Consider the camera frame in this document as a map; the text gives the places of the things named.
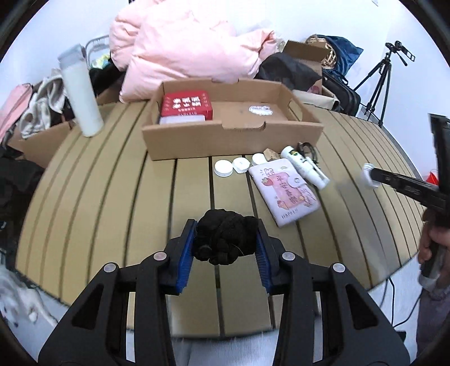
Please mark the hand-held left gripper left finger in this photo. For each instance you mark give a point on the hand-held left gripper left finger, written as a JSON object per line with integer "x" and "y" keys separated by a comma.
{"x": 186, "y": 262}

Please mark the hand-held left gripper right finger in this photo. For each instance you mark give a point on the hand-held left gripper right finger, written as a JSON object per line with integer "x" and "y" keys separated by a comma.
{"x": 263, "y": 262}

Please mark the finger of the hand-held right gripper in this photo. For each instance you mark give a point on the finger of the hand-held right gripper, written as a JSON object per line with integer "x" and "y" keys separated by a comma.
{"x": 407, "y": 184}

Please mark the white round lid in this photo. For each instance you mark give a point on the white round lid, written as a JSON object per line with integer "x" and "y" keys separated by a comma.
{"x": 223, "y": 168}
{"x": 241, "y": 164}
{"x": 258, "y": 159}
{"x": 368, "y": 176}

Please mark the black hair scrunchie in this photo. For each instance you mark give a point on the black hair scrunchie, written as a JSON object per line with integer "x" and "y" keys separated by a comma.
{"x": 225, "y": 235}

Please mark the cardboard tray box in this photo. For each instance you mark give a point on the cardboard tray box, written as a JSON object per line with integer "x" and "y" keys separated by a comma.
{"x": 197, "y": 142}

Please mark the person's right forearm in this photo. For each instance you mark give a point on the person's right forearm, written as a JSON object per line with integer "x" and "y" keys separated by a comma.
{"x": 434, "y": 316}

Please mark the person's right hand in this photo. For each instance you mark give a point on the person's right hand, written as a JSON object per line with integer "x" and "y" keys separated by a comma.
{"x": 425, "y": 246}

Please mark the small red object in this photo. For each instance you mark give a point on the small red object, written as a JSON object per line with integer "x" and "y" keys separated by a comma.
{"x": 433, "y": 178}

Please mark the pink printed notebook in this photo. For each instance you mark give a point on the pink printed notebook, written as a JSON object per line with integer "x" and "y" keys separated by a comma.
{"x": 284, "y": 193}

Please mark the person's light grey clothing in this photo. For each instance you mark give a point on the person's light grey clothing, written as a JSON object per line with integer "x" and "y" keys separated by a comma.
{"x": 225, "y": 350}

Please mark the black tripod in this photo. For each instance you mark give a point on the black tripod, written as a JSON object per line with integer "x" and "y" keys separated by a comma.
{"x": 378, "y": 82}

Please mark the white spray tube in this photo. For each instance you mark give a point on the white spray tube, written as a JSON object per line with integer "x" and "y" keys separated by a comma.
{"x": 302, "y": 163}

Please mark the small cork piece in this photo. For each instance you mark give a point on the small cork piece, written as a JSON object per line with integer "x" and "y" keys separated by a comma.
{"x": 271, "y": 155}

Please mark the black suitcase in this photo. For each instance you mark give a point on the black suitcase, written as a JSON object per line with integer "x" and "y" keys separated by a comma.
{"x": 342, "y": 93}

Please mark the blue bag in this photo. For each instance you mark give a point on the blue bag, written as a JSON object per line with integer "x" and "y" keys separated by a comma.
{"x": 346, "y": 51}

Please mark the red printed box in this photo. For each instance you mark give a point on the red printed box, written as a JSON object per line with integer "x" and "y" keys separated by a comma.
{"x": 187, "y": 104}

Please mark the woven basket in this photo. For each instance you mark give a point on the woven basket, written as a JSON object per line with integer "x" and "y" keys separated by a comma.
{"x": 325, "y": 47}

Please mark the black cloth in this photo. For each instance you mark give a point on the black cloth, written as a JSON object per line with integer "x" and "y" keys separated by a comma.
{"x": 288, "y": 72}

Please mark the white fluffy cloth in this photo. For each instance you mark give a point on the white fluffy cloth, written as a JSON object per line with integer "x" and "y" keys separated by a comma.
{"x": 24, "y": 299}

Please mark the open cardboard box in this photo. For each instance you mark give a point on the open cardboard box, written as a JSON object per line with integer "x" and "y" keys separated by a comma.
{"x": 306, "y": 49}

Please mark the dark clothes pile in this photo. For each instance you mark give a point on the dark clothes pile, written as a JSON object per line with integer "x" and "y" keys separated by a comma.
{"x": 17, "y": 190}

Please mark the brown cardboard box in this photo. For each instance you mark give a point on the brown cardboard box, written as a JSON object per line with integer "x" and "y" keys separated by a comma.
{"x": 38, "y": 144}

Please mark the tall white bottle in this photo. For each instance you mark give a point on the tall white bottle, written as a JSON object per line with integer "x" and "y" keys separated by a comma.
{"x": 82, "y": 98}

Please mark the black garment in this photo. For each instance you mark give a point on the black garment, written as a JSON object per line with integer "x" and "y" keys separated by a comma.
{"x": 105, "y": 79}

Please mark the pink duvet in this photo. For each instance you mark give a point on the pink duvet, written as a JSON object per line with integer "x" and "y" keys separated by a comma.
{"x": 182, "y": 52}

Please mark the grey white clothes pile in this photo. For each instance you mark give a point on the grey white clothes pile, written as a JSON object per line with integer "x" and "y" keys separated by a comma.
{"x": 42, "y": 102}

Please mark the pink cloth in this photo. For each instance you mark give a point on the pink cloth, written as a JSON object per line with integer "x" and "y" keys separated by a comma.
{"x": 14, "y": 105}

